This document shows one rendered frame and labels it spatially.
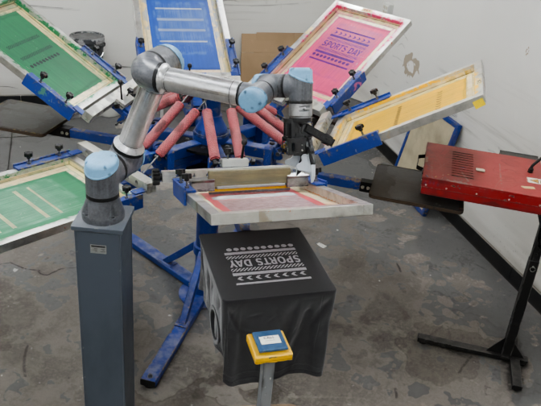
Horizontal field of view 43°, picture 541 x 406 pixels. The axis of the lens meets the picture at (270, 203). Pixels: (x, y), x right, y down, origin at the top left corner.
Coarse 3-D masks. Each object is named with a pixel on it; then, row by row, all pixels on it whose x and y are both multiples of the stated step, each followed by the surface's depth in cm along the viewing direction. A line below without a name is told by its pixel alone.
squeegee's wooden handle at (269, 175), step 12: (252, 168) 294; (264, 168) 295; (276, 168) 296; (288, 168) 297; (216, 180) 289; (228, 180) 291; (240, 180) 292; (252, 180) 293; (264, 180) 295; (276, 180) 296
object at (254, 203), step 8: (208, 200) 280; (216, 200) 279; (224, 200) 279; (232, 200) 279; (240, 200) 278; (248, 200) 278; (256, 200) 278; (224, 208) 261; (232, 208) 260; (240, 208) 260; (248, 208) 260; (256, 208) 260; (264, 208) 259; (272, 208) 259
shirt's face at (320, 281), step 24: (216, 240) 290; (240, 240) 291; (264, 240) 293; (288, 240) 294; (216, 264) 273; (312, 264) 279; (240, 288) 260; (264, 288) 261; (288, 288) 263; (312, 288) 264
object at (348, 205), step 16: (320, 192) 285; (336, 192) 273; (192, 208) 263; (208, 208) 241; (288, 208) 239; (304, 208) 238; (320, 208) 240; (336, 208) 241; (352, 208) 243; (368, 208) 245; (224, 224) 231
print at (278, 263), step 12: (228, 252) 282; (240, 252) 283; (252, 252) 283; (264, 252) 284; (276, 252) 285; (288, 252) 286; (240, 264) 275; (252, 264) 275; (264, 264) 276; (276, 264) 277; (288, 264) 278; (300, 264) 278; (240, 276) 267; (252, 276) 268; (264, 276) 269; (276, 276) 269; (288, 276) 270; (300, 276) 271
